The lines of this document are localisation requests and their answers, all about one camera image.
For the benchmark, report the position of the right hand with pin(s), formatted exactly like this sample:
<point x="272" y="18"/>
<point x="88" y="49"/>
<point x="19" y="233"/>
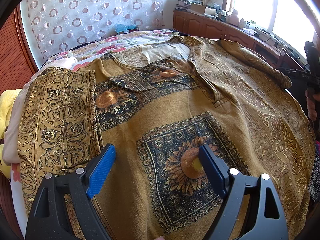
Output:
<point x="312" y="113"/>

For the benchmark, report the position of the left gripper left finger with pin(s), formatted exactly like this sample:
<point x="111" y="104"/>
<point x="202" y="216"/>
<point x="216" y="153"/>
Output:
<point x="48" y="218"/>

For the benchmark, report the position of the wooden low cabinet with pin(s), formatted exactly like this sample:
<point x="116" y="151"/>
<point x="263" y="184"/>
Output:
<point x="195" y="25"/>

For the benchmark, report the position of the wooden wardrobe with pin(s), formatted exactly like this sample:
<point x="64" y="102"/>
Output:
<point x="16" y="61"/>

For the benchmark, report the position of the pink folded blanket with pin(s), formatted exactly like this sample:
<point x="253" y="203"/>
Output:
<point x="10" y="155"/>

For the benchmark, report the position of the pink bottle on cabinet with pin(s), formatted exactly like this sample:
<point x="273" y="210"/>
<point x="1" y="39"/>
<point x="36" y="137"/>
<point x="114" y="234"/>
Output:
<point x="234" y="18"/>

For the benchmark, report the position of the yellow pillow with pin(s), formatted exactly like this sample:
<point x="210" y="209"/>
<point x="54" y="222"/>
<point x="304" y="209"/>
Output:
<point x="6" y="103"/>

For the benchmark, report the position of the cardboard box on cabinet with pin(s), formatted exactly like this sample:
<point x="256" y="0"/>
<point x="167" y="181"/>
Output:
<point x="202" y="9"/>

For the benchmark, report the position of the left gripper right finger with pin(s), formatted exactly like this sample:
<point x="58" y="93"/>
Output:
<point x="264" y="217"/>

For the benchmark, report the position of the mustard sunflower print shirt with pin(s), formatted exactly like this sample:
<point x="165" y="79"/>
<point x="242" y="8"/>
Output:
<point x="158" y="104"/>

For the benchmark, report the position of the sheer circle pattern curtain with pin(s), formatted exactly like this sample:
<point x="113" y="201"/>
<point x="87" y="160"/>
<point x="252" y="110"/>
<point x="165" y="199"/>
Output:
<point x="56" y="26"/>

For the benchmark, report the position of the blue toy on bed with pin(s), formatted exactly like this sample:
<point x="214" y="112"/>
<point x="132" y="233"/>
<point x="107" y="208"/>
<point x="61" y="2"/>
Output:
<point x="123" y="29"/>

